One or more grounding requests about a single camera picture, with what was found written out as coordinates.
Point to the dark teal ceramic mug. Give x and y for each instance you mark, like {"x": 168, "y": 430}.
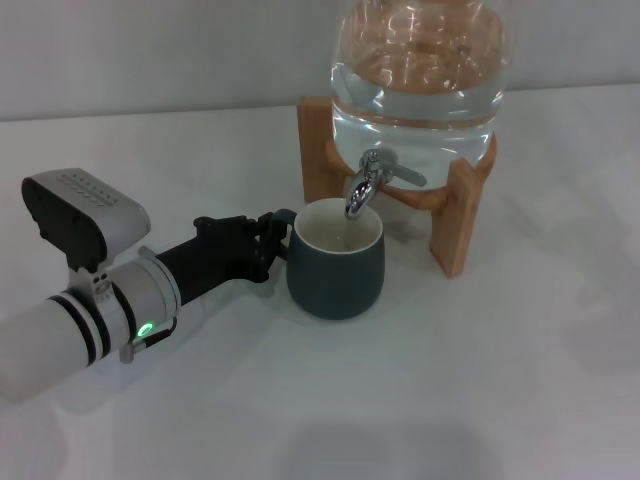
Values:
{"x": 335, "y": 285}

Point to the chrome faucet tap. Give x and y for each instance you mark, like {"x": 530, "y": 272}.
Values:
{"x": 367, "y": 175}

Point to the wooden dispenser stand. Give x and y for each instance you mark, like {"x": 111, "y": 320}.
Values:
{"x": 462, "y": 225}

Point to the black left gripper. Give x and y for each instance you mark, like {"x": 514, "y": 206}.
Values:
{"x": 215, "y": 260}

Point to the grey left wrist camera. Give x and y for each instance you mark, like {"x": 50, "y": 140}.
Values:
{"x": 80, "y": 215}

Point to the clear glass water dispenser jar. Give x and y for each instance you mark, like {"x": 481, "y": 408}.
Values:
{"x": 420, "y": 75}

